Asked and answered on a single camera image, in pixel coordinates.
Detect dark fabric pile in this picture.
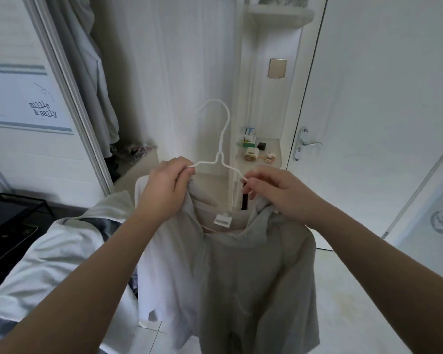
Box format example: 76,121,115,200
111,142,158,164

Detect person's left hand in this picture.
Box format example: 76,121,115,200
135,157,198,226

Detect white hoodie with blue letters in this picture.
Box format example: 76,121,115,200
48,0,121,159

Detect beige jacket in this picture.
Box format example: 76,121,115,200
136,173,322,354

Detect person's right hand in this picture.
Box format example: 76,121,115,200
241,167,326,229

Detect silver door handle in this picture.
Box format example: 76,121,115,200
292,126,323,162

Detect beige switch plate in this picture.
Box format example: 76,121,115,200
267,57,289,80

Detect white door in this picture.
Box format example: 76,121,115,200
281,0,443,252

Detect white wire hanger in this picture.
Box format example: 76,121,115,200
188,98,251,186

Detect person's right forearm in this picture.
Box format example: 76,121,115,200
303,205,443,354

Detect person's left forearm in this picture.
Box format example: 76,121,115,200
0,206,167,354

